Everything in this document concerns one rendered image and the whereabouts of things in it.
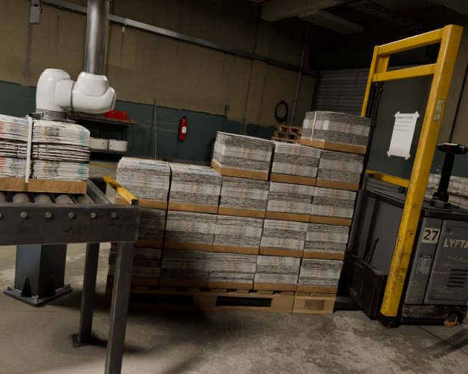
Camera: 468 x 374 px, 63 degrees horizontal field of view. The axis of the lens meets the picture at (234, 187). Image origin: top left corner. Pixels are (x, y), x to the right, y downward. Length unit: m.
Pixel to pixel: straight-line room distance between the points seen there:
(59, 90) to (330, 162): 1.58
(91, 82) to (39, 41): 6.49
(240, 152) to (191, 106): 7.28
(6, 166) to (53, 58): 7.29
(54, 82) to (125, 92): 6.68
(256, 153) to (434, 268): 1.40
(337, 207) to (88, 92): 1.59
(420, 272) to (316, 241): 0.70
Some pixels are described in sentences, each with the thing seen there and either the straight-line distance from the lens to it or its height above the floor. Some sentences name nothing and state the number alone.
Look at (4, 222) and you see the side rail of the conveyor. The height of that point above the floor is 0.75.
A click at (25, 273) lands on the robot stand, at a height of 0.14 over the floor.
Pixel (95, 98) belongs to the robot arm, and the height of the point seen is 1.16.
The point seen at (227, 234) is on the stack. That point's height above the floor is 0.49.
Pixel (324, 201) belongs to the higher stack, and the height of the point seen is 0.75.
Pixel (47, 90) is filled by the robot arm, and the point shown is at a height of 1.16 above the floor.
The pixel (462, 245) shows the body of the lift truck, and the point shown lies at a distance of 2.89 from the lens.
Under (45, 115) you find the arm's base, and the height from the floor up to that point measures 1.03.
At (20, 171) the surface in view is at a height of 0.87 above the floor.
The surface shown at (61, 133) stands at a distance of 1.40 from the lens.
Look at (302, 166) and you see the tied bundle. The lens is 2.31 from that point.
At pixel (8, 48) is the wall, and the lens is 8.61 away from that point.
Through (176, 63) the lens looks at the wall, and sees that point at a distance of 9.29.
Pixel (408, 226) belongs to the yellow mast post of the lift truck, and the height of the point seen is 0.68.
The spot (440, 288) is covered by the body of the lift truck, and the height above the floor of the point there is 0.28.
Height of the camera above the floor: 1.12
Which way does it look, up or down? 9 degrees down
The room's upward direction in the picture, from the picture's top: 9 degrees clockwise
